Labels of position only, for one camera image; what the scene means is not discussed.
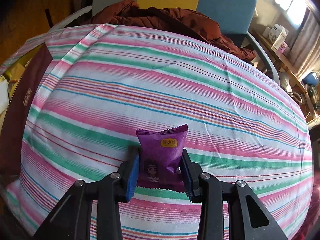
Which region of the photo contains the striped bed sheet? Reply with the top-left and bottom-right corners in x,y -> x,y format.
1,24 -> 313,239

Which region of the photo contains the blue round chair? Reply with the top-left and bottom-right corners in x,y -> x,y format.
302,71 -> 320,86

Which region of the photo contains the wooden desk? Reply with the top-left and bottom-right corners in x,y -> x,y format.
252,29 -> 319,130

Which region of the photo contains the pink small box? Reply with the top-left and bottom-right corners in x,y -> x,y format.
277,42 -> 290,55

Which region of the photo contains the white product box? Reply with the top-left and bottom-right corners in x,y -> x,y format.
268,24 -> 288,49

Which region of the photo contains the dark red jacket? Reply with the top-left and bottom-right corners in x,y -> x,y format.
84,0 -> 257,62

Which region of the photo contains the blue yellow grey armchair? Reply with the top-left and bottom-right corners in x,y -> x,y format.
48,0 -> 281,84

